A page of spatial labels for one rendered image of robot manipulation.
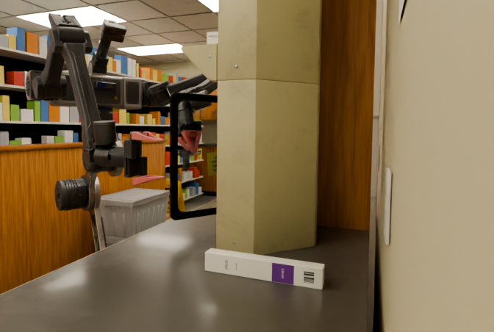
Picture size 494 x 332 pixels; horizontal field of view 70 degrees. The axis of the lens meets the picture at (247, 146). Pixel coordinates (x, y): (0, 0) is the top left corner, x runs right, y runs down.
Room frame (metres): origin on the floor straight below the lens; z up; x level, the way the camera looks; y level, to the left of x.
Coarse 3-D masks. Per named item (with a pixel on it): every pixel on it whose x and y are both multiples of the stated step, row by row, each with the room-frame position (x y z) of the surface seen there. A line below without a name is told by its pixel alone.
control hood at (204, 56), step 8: (184, 48) 0.99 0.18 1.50; (192, 48) 0.98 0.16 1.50; (200, 48) 0.97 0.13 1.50; (208, 48) 0.97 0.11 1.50; (216, 48) 0.96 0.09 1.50; (192, 56) 0.98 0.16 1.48; (200, 56) 0.97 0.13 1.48; (208, 56) 0.97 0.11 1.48; (216, 56) 0.96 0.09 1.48; (200, 64) 0.98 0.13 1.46; (208, 64) 0.97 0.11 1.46; (216, 64) 0.96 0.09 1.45; (208, 72) 0.97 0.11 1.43; (216, 72) 0.96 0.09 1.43; (216, 80) 0.96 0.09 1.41
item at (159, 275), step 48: (144, 240) 1.04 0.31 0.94; (192, 240) 1.05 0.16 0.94; (336, 240) 1.06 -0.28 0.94; (48, 288) 0.72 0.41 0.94; (96, 288) 0.72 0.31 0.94; (144, 288) 0.73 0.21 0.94; (192, 288) 0.73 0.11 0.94; (240, 288) 0.73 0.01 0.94; (288, 288) 0.74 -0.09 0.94; (336, 288) 0.74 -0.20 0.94
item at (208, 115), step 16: (192, 112) 1.12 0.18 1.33; (208, 112) 1.15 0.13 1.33; (192, 128) 1.12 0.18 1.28; (208, 128) 1.15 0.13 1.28; (192, 144) 1.12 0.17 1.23; (208, 144) 1.15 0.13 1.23; (192, 160) 1.12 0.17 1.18; (208, 160) 1.15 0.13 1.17; (192, 176) 1.12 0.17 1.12; (208, 176) 1.15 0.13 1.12; (192, 192) 1.12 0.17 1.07; (208, 192) 1.15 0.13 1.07; (192, 208) 1.12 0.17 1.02; (208, 208) 1.15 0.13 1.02
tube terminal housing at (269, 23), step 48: (240, 0) 0.94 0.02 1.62; (288, 0) 0.96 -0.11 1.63; (240, 48) 0.93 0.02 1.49; (288, 48) 0.96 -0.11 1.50; (240, 96) 0.93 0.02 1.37; (288, 96) 0.96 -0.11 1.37; (240, 144) 0.93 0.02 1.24; (288, 144) 0.96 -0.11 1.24; (240, 192) 0.93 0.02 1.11; (288, 192) 0.97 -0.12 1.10; (240, 240) 0.93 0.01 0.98; (288, 240) 0.97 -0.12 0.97
